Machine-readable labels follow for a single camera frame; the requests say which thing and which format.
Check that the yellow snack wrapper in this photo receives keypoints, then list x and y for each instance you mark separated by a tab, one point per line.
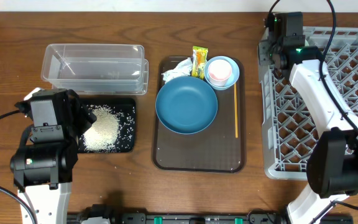
199	61

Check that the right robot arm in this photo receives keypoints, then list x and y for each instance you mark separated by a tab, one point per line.
332	168

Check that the grey dishwasher rack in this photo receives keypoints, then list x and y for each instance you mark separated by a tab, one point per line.
288	131

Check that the clear plastic bin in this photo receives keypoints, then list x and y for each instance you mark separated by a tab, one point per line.
97	69

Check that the pile of white rice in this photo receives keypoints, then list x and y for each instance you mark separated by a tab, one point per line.
102	129

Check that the pink cup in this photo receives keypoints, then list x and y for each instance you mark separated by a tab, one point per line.
219	71

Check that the dark blue plate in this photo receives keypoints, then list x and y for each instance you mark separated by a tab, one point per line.
186	105

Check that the wooden chopstick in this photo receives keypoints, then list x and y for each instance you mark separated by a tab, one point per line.
236	120

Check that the crumpled white napkin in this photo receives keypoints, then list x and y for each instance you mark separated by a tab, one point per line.
184	68

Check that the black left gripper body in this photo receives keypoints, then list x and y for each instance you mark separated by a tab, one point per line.
79	121

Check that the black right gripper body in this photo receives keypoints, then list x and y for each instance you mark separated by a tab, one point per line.
268	55

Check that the black waste tray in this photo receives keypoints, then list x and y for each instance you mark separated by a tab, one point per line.
126	140

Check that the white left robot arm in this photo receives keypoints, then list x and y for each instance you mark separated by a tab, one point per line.
48	151

